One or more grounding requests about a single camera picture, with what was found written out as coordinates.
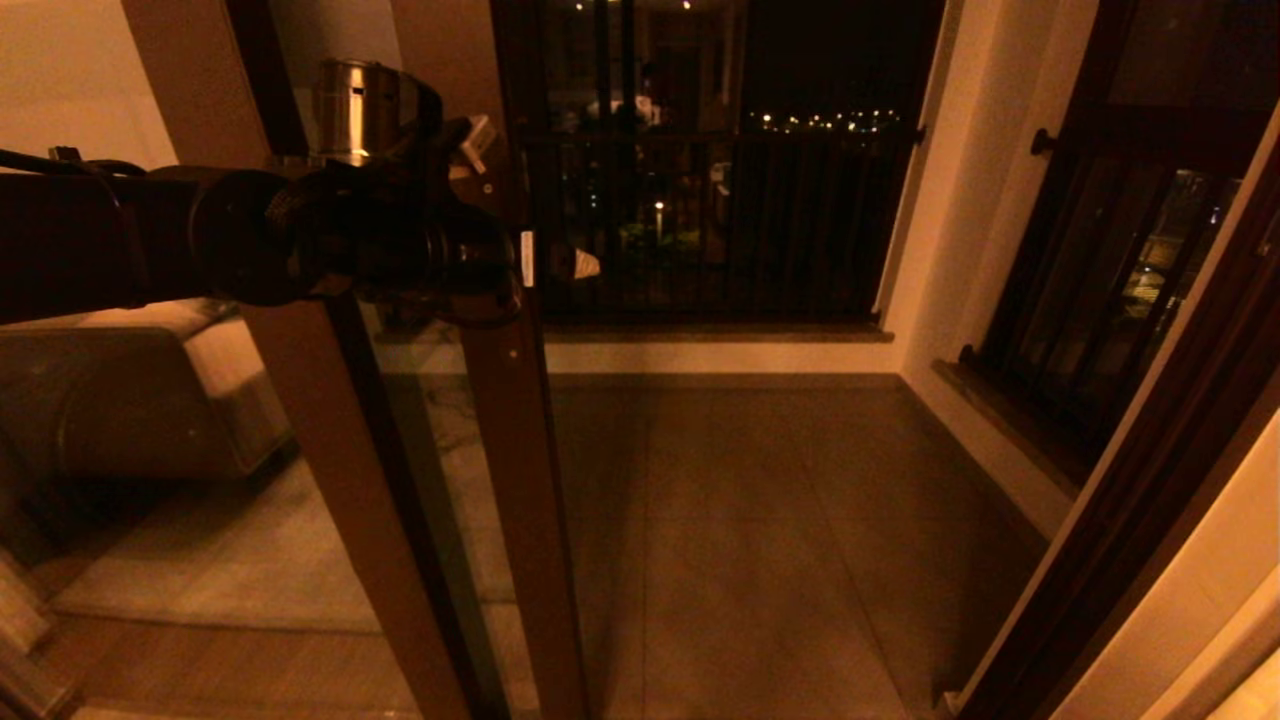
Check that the short stone side sill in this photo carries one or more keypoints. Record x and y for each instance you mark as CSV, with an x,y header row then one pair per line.
x,y
1000,420

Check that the brown-framed fixed glass panel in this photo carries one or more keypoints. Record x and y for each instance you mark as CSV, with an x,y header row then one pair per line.
x,y
330,440

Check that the brown-framed sliding glass door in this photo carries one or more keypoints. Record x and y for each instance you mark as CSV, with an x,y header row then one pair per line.
x,y
515,450

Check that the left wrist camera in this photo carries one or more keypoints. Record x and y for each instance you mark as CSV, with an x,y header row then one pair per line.
x,y
476,145

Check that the green balcony plants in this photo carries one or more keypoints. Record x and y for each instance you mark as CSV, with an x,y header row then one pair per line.
x,y
660,240

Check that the wide dark metal balcony railing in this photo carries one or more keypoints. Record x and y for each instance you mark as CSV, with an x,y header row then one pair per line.
x,y
780,230

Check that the narrow dark metal side railing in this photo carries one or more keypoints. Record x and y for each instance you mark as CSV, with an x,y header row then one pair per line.
x,y
1080,300

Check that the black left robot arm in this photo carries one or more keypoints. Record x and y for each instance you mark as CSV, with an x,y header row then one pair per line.
x,y
100,240

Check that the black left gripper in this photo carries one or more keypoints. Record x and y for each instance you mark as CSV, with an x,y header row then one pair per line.
x,y
420,250

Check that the left wrist silver cylinder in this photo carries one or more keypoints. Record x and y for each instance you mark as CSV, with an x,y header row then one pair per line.
x,y
355,110

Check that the long stone railing sill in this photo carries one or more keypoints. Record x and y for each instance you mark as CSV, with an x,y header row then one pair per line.
x,y
720,333

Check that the dark brown door jamb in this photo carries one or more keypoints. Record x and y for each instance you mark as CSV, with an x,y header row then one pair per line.
x,y
1130,520

